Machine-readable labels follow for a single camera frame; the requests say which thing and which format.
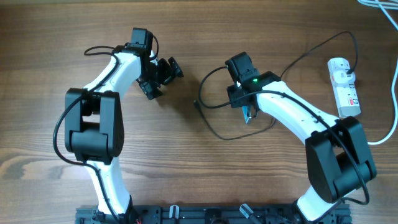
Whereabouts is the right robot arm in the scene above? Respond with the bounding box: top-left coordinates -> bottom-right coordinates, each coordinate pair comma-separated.
225,52 -> 377,223

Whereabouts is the white power strip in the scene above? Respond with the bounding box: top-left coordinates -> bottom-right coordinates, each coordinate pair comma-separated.
327,57 -> 361,118

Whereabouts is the white power strip cord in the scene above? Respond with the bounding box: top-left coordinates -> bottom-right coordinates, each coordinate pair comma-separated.
366,55 -> 398,146

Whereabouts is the white charger plug adapter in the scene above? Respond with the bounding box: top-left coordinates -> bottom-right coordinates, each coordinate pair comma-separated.
331,70 -> 356,86

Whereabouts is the white cables top right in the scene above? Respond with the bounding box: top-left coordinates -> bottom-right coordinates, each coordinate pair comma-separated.
356,0 -> 398,32

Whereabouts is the black mounting rail base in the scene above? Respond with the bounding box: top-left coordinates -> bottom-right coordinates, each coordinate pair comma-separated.
75,203 -> 353,224

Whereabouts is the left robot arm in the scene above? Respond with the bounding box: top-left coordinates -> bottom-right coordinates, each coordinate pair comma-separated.
54,28 -> 183,223

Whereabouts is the blue Galaxy smartphone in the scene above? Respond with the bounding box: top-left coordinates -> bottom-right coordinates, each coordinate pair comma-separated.
242,105 -> 252,124

